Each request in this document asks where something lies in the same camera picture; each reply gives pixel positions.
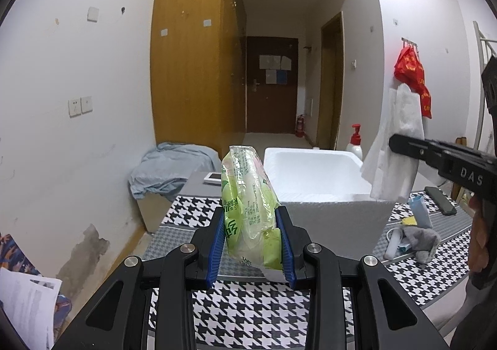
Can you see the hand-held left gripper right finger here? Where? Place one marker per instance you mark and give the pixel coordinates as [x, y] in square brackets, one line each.
[286, 253]

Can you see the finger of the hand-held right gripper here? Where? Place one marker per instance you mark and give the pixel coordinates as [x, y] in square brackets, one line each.
[407, 146]

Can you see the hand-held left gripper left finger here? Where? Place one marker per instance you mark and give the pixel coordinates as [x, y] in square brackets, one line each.
[216, 251]

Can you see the green tissue packet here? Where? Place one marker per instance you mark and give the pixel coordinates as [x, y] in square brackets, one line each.
[248, 210]

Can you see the white foam box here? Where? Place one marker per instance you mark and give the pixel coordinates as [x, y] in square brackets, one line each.
[330, 214]

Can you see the white squeeze tube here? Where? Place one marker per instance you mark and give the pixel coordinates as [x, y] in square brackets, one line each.
[393, 245]

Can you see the person's right forearm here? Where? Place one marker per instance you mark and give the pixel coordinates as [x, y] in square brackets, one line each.
[479, 311]

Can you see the person's right hand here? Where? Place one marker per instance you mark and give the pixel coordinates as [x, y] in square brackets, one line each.
[481, 229]

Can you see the black smartphone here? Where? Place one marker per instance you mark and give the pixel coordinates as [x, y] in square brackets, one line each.
[440, 200]

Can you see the white red pump bottle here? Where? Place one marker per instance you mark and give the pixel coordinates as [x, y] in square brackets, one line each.
[354, 148]

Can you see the light blue tube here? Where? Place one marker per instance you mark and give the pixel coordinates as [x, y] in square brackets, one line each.
[421, 212]

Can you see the beige storage box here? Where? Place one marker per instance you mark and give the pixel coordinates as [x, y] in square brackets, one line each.
[155, 214]

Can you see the red plastic bag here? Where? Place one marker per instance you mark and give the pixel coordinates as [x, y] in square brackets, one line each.
[412, 74]

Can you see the white phone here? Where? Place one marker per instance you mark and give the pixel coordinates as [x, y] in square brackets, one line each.
[212, 178]

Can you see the houndstooth tablecloth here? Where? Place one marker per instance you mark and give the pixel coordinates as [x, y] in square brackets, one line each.
[252, 319]

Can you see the grey cloth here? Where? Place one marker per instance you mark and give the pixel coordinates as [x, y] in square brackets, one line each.
[423, 243]

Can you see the light blue bedsheet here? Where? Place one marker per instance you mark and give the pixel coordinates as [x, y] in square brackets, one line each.
[171, 167]

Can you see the small teal white packet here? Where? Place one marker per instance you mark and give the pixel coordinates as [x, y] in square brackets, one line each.
[404, 248]

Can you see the light wooden side door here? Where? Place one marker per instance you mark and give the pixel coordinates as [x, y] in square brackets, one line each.
[330, 82]

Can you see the red fire extinguisher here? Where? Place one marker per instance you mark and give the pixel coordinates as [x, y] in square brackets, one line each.
[300, 126]

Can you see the dark brown door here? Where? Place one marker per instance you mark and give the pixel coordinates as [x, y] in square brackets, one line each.
[271, 101]

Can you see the white paper sheet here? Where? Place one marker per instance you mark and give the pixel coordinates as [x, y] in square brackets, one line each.
[264, 62]
[275, 62]
[285, 63]

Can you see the wooden wardrobe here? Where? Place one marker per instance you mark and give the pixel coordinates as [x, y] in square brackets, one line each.
[190, 74]

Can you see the colourful patterned cloth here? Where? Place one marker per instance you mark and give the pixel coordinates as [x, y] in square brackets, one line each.
[15, 253]

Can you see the stack of paper sheets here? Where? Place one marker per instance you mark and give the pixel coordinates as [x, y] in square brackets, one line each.
[23, 307]

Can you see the metal wall hook rack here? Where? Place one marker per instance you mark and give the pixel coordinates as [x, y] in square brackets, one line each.
[409, 41]

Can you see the white metal bed frame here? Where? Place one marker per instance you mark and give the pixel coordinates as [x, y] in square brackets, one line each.
[483, 43]

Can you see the white wall light switch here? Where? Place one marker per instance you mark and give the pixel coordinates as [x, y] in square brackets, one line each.
[86, 105]

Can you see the white wall socket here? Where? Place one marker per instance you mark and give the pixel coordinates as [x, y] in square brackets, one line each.
[74, 107]

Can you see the white square wall plate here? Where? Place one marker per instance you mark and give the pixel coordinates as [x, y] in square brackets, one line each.
[93, 14]

